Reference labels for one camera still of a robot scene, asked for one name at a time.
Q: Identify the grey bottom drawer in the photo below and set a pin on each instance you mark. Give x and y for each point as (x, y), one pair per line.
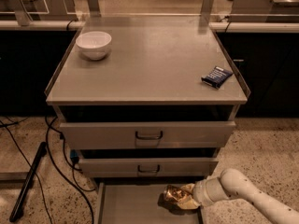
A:
(131, 203)

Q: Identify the grey top drawer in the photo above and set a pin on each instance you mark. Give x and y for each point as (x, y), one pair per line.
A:
(131, 135)

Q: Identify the grey drawer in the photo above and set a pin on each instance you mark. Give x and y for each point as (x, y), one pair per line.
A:
(131, 203)
(154, 167)
(131, 135)

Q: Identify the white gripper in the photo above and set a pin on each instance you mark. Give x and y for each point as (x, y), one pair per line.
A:
(200, 192)

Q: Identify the white ceramic bowl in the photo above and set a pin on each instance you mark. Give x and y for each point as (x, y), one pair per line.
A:
(94, 45)

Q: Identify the dark blue snack packet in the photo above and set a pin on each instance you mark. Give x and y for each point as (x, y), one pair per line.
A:
(217, 77)

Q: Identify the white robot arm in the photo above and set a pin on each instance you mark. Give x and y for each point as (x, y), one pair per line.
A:
(230, 185)

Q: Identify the grey middle drawer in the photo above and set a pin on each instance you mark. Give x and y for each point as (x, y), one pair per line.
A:
(154, 167)

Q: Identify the black bar on floor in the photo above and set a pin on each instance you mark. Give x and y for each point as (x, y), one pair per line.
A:
(17, 211)

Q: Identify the grey metal drawer cabinet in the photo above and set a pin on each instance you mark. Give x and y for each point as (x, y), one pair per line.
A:
(152, 74)

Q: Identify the white horizontal rail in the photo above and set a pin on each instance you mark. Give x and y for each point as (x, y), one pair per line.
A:
(222, 27)

